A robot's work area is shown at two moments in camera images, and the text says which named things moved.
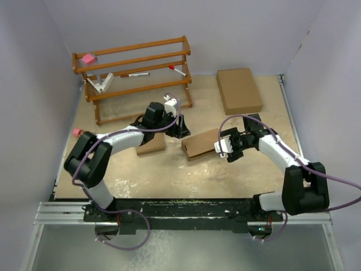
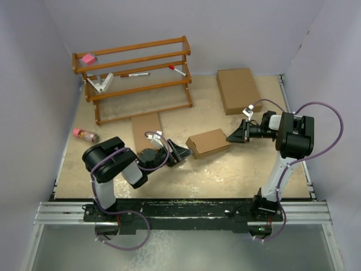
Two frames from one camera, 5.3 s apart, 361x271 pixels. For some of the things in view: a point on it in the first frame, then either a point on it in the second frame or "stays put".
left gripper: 179,131 to 178,153
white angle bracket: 101,88 stays put
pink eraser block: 88,58 stays put
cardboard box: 200,145 stays put
